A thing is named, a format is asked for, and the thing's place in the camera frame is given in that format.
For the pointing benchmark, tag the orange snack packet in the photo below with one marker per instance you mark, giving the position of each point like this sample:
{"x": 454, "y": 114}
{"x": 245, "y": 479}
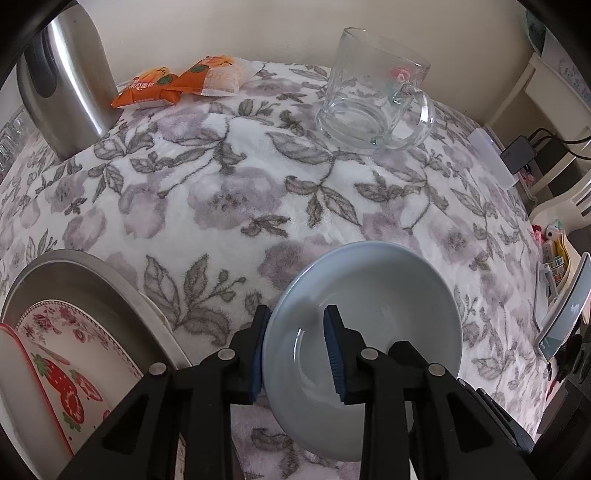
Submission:
{"x": 214, "y": 76}
{"x": 150, "y": 88}

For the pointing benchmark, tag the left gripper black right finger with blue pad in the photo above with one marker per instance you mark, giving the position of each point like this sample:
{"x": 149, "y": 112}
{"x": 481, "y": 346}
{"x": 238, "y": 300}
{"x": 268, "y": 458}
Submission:
{"x": 420, "y": 420}

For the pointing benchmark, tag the clear glass mug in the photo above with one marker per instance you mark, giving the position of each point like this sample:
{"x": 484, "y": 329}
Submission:
{"x": 374, "y": 99}

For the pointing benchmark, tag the stainless steel thermos jug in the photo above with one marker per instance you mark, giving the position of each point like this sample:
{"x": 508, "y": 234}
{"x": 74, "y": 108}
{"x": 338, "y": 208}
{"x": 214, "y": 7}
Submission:
{"x": 66, "y": 84}

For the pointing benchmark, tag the grey power adapter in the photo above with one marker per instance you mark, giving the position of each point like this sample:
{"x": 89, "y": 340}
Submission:
{"x": 518, "y": 154}

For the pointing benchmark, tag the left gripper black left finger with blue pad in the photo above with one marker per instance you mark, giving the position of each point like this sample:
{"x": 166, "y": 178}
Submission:
{"x": 167, "y": 408}

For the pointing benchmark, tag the large stainless steel basin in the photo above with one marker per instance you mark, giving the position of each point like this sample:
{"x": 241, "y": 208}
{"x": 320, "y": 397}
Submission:
{"x": 132, "y": 319}

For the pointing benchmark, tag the white small box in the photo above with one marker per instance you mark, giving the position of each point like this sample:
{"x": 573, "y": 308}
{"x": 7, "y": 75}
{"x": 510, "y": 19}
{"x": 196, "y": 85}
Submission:
{"x": 490, "y": 156}

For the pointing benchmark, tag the white plastic shelf unit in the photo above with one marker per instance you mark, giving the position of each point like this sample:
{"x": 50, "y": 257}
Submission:
{"x": 545, "y": 109}

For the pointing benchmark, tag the floral grey tablecloth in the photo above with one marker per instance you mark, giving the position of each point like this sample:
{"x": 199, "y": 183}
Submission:
{"x": 211, "y": 207}

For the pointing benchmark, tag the strawberry pattern bowl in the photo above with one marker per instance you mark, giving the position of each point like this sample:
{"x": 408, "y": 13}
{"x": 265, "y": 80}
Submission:
{"x": 32, "y": 392}

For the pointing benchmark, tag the smartphone on stand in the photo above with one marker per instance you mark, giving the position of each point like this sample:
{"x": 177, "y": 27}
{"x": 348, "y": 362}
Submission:
{"x": 561, "y": 318}

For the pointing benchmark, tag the clear glass tumblers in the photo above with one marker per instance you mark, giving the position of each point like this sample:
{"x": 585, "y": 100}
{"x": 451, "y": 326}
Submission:
{"x": 15, "y": 134}

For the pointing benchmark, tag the pink floral porcelain plate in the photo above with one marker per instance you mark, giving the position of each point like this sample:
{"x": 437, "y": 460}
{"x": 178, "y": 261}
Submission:
{"x": 82, "y": 371}

